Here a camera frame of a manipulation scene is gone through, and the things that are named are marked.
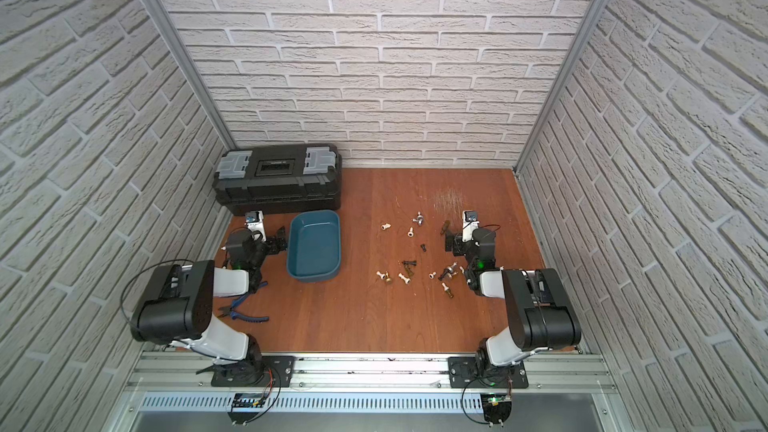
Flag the teal plastic storage bin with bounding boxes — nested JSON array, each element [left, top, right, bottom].
[[286, 210, 342, 283]]

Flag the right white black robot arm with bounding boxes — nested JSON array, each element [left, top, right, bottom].
[[445, 228, 582, 376]]

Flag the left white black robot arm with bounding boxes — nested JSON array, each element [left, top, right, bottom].
[[126, 227, 287, 385]]

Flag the black plastic toolbox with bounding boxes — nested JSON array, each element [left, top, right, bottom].
[[213, 143, 342, 216]]

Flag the left controller board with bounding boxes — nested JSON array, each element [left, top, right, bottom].
[[228, 393, 271, 425]]

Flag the controller board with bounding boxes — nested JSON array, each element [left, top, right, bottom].
[[480, 394, 512, 426], [228, 393, 271, 425]]

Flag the right controller board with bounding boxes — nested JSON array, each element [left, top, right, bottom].
[[480, 394, 512, 426]]

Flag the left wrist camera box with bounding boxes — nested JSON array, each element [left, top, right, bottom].
[[245, 211, 266, 237]]

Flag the blue handled pliers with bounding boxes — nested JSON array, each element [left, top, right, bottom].
[[217, 281, 271, 323]]

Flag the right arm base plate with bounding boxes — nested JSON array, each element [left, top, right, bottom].
[[447, 356, 529, 390]]

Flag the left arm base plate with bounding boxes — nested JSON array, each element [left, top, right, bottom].
[[211, 355, 296, 388]]

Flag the aluminium frame rail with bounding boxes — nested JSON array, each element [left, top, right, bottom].
[[126, 351, 618, 394]]

